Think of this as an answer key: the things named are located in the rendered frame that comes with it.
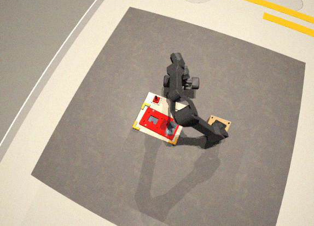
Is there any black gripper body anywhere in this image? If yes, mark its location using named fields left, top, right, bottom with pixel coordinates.
left=164, top=75, right=199, bottom=89

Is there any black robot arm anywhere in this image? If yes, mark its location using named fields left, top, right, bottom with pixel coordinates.
left=167, top=53, right=229, bottom=143

